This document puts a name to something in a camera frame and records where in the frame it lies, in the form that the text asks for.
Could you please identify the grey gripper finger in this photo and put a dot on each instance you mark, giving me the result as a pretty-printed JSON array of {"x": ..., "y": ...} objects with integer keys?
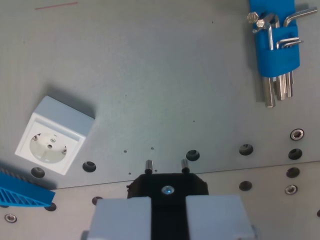
[
  {"x": 120, "y": 220},
  {"x": 215, "y": 217}
]

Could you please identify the black two-pin power plug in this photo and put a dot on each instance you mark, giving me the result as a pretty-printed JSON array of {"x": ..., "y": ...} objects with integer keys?
[{"x": 143, "y": 185}]

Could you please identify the silver socket head screw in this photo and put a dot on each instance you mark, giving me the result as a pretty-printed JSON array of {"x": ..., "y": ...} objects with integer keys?
[
  {"x": 297, "y": 135},
  {"x": 291, "y": 189},
  {"x": 10, "y": 218}
]

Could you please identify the blue ribbed plastic part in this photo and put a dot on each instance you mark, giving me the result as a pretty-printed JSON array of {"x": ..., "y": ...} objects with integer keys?
[{"x": 22, "y": 190}]

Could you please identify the largest steel hex key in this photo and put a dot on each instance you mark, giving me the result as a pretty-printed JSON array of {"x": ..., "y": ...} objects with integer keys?
[{"x": 270, "y": 92}]

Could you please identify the thick steel hex key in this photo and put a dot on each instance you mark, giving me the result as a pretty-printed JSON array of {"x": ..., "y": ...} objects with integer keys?
[{"x": 280, "y": 87}]

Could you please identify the blue hex key holder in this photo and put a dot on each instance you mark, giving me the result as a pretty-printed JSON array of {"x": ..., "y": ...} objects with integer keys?
[{"x": 280, "y": 60}]

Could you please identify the thin long steel hex key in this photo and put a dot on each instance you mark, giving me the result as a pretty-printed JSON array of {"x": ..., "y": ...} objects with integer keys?
[{"x": 270, "y": 37}]

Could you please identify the small steel hex key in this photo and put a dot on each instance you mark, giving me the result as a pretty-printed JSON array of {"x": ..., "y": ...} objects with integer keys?
[{"x": 287, "y": 40}]

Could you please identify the smallest steel hex key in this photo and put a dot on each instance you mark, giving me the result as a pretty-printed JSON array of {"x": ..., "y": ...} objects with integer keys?
[{"x": 295, "y": 43}]

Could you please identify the medium steel hex key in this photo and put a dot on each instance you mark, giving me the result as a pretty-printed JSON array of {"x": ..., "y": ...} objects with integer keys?
[{"x": 300, "y": 15}]

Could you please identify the white wall socket box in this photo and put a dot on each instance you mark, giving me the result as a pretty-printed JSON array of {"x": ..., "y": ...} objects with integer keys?
[{"x": 62, "y": 117}]

